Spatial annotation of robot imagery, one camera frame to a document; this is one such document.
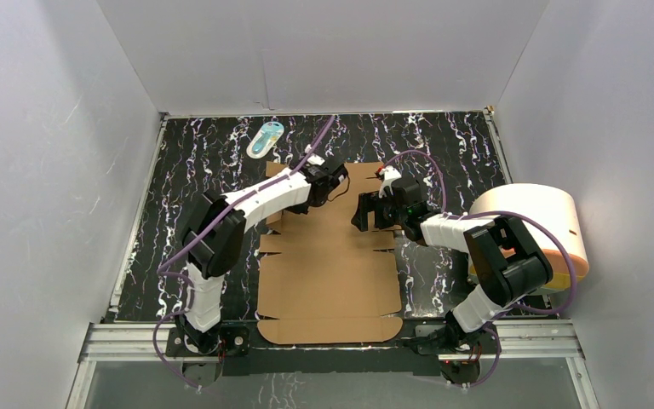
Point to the brown cardboard box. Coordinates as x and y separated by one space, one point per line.
321 280

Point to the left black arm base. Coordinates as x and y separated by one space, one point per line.
201 356

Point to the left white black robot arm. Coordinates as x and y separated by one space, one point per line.
215 232

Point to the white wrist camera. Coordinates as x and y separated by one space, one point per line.
312 158
387 175

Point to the large white tape roll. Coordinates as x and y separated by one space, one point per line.
555 210

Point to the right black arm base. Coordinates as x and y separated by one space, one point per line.
464 373

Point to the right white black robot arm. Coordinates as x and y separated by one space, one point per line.
508 262

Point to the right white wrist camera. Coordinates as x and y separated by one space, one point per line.
387 175

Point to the aluminium frame rail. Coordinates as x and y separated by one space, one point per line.
520 339

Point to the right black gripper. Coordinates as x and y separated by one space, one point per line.
367 203

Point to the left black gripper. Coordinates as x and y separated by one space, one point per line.
333 175

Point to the teal white packaged item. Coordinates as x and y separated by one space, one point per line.
265 138

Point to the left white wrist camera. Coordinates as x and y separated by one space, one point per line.
312 158

